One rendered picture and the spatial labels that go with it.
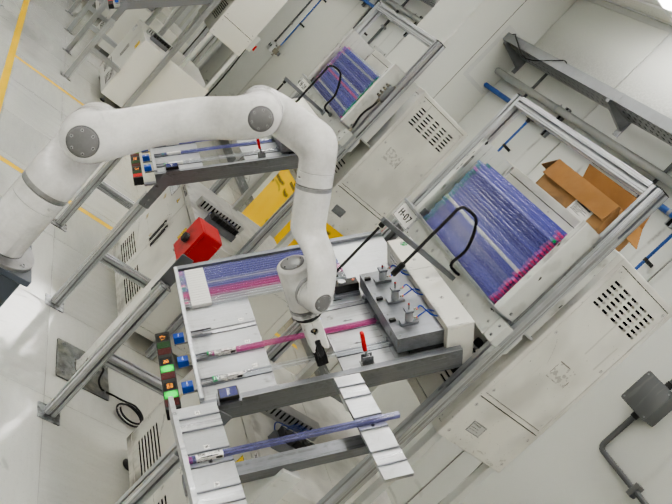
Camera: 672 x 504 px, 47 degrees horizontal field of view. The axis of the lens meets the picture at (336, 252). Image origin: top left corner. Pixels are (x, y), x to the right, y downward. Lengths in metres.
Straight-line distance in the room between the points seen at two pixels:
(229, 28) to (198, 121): 4.69
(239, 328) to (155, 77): 4.43
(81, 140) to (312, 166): 0.52
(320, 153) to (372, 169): 1.62
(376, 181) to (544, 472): 1.51
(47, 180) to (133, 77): 4.65
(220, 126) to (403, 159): 1.79
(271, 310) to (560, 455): 1.47
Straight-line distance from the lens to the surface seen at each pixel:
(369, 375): 2.05
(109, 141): 1.77
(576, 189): 2.69
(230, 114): 1.74
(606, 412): 3.65
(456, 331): 2.10
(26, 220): 1.90
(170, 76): 6.50
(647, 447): 3.51
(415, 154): 3.46
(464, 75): 5.41
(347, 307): 2.29
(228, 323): 2.27
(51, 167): 1.87
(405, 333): 2.08
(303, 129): 1.81
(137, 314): 2.64
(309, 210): 1.84
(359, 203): 3.47
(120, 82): 6.49
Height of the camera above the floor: 1.58
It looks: 11 degrees down
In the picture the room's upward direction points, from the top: 44 degrees clockwise
